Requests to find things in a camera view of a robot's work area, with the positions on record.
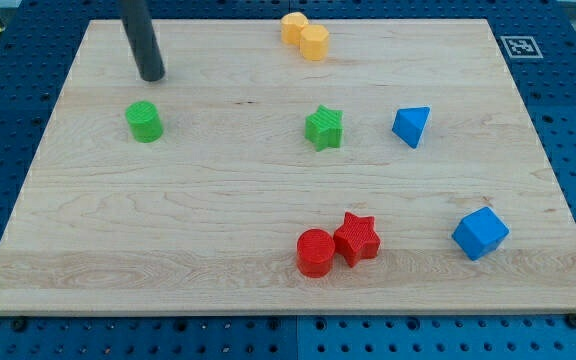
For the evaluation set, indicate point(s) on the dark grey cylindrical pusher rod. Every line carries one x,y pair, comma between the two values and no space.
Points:
138,26

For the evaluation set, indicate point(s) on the green cylinder block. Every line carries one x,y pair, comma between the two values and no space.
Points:
144,121

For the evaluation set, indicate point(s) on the yellow hexagon block front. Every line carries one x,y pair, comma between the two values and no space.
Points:
314,42

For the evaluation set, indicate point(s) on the green star block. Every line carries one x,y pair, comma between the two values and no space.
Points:
324,128

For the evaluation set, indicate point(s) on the red cylinder block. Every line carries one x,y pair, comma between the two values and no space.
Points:
315,253

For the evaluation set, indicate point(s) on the blue triangular prism block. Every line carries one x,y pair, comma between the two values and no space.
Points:
409,124

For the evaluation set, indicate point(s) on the red star block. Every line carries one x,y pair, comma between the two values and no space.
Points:
356,239

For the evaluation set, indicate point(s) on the light wooden board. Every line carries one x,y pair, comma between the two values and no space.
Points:
205,220

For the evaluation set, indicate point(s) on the white fiducial marker tag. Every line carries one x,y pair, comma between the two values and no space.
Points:
521,47

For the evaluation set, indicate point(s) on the blue cube block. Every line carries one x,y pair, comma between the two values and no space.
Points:
480,233

